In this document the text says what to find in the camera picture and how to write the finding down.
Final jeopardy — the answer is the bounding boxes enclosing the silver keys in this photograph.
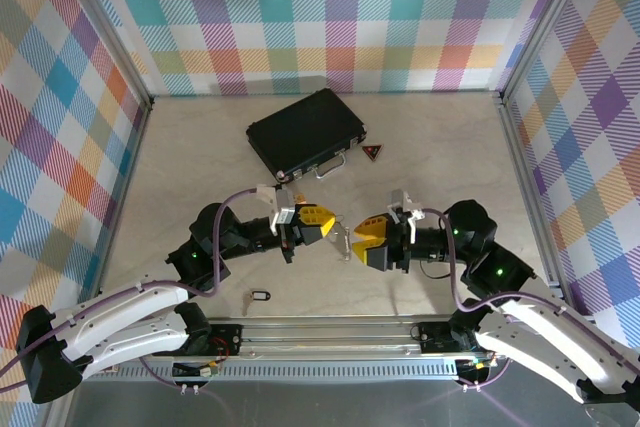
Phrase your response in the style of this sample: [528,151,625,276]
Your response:
[332,216,354,263]

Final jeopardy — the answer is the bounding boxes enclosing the black key fob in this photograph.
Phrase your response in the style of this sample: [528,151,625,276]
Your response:
[241,288,272,317]

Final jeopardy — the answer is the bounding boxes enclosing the grey metal sheet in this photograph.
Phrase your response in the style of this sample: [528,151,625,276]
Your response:
[64,376,596,427]

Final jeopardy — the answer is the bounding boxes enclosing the black case with metal handle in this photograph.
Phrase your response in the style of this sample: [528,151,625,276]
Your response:
[245,87,368,183]

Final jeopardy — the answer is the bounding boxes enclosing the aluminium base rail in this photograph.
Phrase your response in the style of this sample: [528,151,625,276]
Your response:
[97,314,509,382]

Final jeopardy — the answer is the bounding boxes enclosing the aluminium side rail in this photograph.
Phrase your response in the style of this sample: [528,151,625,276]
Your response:
[89,100,154,318]
[497,91,572,316]

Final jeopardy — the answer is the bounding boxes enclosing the aluminium frame post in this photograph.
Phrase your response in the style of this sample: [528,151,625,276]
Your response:
[52,0,155,111]
[498,0,596,103]

